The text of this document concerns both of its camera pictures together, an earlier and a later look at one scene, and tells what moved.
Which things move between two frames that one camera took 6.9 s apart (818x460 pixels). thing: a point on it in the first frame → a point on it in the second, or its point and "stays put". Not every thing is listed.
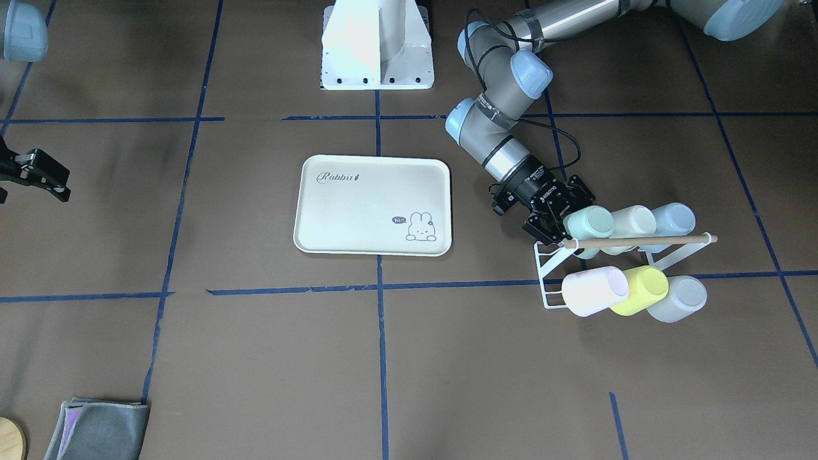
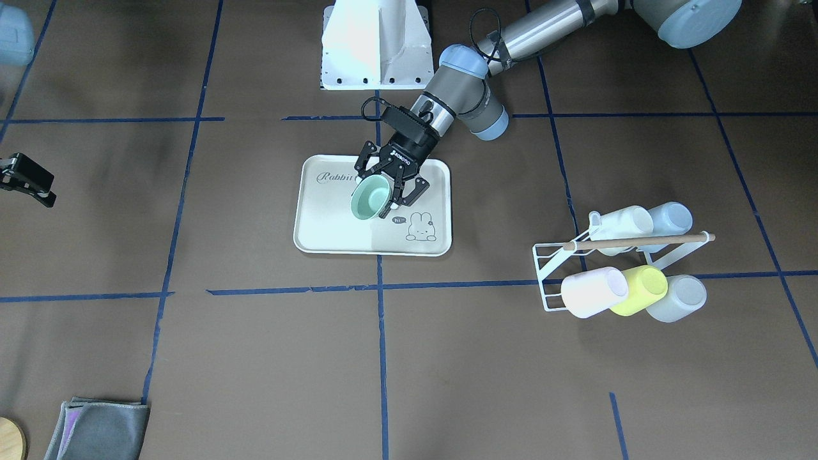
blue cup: [675, 219] stays put
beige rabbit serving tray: [378, 205] stays put
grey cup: [687, 295] stays put
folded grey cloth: [97, 429] stays put
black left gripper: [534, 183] → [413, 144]
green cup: [593, 222] → [372, 196]
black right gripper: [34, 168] → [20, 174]
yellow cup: [647, 284] stays put
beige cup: [634, 221] stays put
